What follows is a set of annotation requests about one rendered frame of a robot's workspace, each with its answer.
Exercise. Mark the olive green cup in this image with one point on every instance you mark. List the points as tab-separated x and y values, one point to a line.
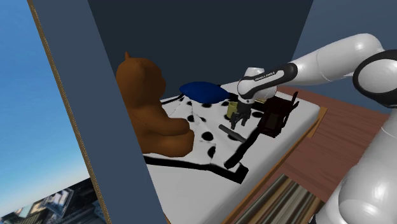
232	110

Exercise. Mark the striped robot stand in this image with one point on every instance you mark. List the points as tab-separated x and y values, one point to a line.
279	201

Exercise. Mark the bed with white mattress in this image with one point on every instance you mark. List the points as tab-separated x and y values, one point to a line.
186	195

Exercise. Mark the white black-spotted blanket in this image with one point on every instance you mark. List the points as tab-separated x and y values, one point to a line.
198	149

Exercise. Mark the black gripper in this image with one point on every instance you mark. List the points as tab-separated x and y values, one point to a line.
244	110

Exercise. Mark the window with city view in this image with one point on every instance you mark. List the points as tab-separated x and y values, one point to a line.
28	108

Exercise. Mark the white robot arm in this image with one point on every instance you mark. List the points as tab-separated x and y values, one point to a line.
338	59

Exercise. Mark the brown teddy bear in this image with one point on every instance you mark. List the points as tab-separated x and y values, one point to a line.
145	102

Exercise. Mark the grey cylinder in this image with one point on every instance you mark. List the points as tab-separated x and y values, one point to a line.
231	133

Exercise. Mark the blue pillow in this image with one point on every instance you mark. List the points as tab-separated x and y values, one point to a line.
203	92

